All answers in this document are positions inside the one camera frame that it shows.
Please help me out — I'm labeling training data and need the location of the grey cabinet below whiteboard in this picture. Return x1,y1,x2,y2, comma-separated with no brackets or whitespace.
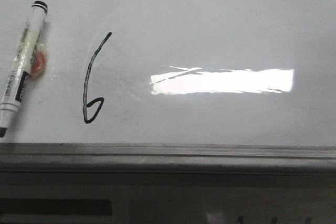
1,172,335,223

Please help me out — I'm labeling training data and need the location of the grey aluminium whiteboard frame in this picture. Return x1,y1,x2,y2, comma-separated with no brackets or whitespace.
1,143,335,174

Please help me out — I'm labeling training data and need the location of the white black whiteboard marker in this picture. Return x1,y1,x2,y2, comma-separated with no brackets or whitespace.
1,1,48,137

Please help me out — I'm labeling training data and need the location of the white whiteboard surface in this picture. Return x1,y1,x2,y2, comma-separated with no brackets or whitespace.
1,0,335,146

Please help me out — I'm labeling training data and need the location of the black drawn number six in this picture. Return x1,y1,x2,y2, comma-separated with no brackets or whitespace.
82,31,112,124

